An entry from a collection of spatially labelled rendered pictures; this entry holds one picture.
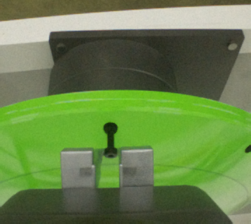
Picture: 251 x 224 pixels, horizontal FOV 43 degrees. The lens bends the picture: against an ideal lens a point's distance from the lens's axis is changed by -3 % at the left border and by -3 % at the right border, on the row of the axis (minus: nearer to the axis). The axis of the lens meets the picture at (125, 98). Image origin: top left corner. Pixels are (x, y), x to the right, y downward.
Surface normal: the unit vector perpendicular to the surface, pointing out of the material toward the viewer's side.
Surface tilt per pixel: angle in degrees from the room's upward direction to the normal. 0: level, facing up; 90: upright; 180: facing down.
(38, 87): 0
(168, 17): 90
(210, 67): 0
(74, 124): 24
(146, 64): 90
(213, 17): 90
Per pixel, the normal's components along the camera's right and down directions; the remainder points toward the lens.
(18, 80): 0.04, 0.83
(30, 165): -0.13, 0.57
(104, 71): -0.11, -0.56
